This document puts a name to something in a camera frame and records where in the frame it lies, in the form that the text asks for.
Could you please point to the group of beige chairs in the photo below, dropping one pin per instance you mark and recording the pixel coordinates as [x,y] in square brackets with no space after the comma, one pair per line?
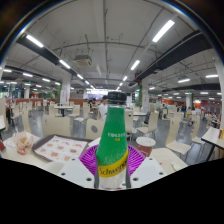
[151,121]

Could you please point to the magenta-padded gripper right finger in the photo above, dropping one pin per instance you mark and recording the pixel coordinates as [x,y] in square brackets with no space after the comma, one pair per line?
[148,171]

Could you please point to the person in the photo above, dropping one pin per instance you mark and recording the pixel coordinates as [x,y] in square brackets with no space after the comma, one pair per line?
[103,110]

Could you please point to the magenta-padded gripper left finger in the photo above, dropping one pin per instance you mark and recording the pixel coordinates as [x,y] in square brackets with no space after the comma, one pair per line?
[75,172]

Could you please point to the white paper napkin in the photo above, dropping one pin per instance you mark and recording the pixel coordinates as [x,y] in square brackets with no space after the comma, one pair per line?
[93,142]

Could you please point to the white paper packet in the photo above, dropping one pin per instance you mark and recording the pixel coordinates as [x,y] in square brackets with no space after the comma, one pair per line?
[175,165]

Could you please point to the group of ceiling lights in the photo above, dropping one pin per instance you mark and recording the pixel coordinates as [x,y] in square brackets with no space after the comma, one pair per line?
[35,40]

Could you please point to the dark food tray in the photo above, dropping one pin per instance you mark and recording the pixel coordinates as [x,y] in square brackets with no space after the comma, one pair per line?
[56,149]

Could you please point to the clear plastic food bag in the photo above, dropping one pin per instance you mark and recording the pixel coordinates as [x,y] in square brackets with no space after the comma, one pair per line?
[23,141]

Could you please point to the white side table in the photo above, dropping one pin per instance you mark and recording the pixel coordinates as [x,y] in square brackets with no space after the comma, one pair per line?
[213,135]
[2,122]

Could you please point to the beige chair with round hole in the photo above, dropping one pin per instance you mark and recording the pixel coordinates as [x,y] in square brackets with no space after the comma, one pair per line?
[56,126]
[94,135]

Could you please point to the green drink bottle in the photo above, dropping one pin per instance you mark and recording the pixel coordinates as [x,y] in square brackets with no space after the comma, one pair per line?
[112,140]

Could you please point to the red paper cup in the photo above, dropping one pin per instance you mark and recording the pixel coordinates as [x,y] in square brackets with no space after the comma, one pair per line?
[145,145]

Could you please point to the ceiling air conditioner unit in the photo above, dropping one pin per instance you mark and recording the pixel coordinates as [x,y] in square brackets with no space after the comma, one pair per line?
[82,60]

